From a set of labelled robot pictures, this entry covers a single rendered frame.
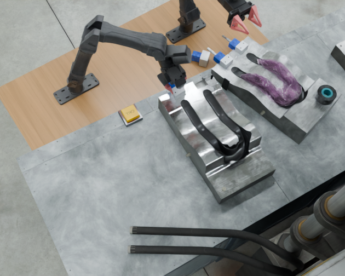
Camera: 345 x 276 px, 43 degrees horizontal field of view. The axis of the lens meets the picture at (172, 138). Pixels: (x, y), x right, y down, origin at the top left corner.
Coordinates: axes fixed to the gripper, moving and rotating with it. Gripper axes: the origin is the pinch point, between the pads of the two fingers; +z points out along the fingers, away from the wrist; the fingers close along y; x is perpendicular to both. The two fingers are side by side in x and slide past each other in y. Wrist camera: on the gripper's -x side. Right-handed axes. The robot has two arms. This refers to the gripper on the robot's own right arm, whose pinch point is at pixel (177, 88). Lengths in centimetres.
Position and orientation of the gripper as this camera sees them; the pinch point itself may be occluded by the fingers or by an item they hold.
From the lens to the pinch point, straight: 182.6
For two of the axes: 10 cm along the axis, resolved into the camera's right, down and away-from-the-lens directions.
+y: 8.5, -5.1, 0.8
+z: 2.8, 5.8, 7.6
